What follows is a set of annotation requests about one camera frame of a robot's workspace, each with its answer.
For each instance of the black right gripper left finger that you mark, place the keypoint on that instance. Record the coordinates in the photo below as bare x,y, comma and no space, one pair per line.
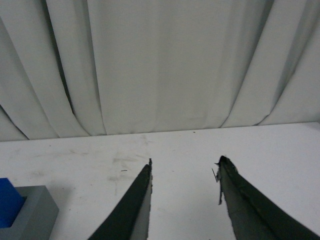
130,218

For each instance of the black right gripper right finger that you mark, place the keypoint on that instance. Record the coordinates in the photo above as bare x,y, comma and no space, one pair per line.
253,216

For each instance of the blue block with knob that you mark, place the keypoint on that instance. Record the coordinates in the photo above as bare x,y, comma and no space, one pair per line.
11,202

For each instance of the gray cube base with hole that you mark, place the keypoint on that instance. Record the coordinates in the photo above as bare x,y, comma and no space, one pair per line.
36,218

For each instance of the white curtain backdrop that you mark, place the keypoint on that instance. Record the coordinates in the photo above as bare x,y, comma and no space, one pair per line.
76,68

